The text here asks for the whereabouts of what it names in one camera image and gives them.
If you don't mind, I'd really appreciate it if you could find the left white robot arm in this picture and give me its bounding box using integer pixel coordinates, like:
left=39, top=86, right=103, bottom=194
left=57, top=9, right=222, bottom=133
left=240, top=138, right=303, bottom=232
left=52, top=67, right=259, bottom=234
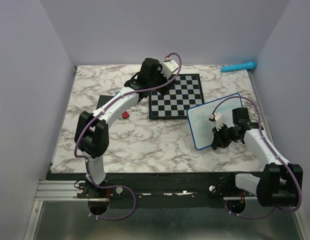
left=74, top=54, right=182, bottom=198

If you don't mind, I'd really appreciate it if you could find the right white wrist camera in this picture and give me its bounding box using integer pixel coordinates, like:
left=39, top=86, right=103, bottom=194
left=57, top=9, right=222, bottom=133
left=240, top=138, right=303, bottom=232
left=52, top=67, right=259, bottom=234
left=208, top=112, right=225, bottom=131

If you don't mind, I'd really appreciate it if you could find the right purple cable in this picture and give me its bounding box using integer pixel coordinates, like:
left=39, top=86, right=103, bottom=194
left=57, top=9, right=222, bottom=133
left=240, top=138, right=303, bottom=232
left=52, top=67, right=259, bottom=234
left=211, top=96, right=303, bottom=220

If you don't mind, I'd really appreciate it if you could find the aluminium extrusion rail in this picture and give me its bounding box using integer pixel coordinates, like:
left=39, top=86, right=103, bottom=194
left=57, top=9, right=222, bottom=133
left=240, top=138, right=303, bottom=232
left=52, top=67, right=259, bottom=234
left=34, top=180, right=87, bottom=202

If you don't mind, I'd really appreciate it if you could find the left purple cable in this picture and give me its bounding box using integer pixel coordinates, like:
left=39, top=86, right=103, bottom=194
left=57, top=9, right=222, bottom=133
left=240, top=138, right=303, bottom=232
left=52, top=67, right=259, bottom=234
left=74, top=52, right=183, bottom=159

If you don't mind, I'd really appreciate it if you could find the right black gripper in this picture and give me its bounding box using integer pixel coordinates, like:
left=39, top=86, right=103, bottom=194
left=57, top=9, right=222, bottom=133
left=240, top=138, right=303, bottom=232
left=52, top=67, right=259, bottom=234
left=212, top=122, right=240, bottom=149

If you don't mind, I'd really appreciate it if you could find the blue marker pen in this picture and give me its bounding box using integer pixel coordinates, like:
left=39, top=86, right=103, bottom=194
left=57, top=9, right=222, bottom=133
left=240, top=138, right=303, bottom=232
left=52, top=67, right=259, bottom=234
left=220, top=61, right=257, bottom=73

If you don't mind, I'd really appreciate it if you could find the black white chessboard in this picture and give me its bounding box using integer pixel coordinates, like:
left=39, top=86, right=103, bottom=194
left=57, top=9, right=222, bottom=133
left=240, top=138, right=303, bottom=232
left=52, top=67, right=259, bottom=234
left=149, top=73, right=204, bottom=120

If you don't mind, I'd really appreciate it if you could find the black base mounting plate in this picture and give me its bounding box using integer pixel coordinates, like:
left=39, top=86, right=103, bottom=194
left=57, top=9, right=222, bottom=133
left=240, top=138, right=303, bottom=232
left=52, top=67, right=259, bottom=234
left=74, top=171, right=261, bottom=210

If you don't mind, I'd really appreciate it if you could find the dark grey brick baseplate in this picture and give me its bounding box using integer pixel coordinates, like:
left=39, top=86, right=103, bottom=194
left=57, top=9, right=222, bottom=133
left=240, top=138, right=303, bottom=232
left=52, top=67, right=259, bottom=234
left=96, top=95, right=115, bottom=109

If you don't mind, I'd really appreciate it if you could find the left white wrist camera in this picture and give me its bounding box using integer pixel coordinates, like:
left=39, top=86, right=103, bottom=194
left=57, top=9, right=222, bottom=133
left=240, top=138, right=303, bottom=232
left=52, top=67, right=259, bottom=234
left=161, top=60, right=179, bottom=79

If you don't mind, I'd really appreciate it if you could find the purple cable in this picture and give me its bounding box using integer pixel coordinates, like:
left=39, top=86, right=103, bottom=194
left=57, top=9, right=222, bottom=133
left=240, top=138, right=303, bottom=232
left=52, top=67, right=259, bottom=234
left=211, top=96, right=303, bottom=220
left=74, top=52, right=183, bottom=159

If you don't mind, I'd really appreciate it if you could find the blue framed whiteboard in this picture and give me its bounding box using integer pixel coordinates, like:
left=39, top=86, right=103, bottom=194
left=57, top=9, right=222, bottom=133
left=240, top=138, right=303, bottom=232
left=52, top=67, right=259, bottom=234
left=186, top=93, right=243, bottom=150

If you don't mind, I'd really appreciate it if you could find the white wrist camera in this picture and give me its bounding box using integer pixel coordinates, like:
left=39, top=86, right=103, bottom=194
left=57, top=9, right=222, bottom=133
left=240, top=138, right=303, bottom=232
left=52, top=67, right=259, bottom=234
left=208, top=112, right=225, bottom=131
left=161, top=60, right=179, bottom=79

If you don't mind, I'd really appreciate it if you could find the red bow-shaped eraser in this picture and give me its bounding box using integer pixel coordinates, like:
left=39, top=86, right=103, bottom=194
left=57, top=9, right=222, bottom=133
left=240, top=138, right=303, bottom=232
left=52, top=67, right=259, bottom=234
left=122, top=112, right=130, bottom=119

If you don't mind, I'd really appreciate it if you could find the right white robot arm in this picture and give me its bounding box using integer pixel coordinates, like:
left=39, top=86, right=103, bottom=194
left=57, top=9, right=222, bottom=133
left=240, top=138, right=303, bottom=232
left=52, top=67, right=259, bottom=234
left=209, top=107, right=303, bottom=208

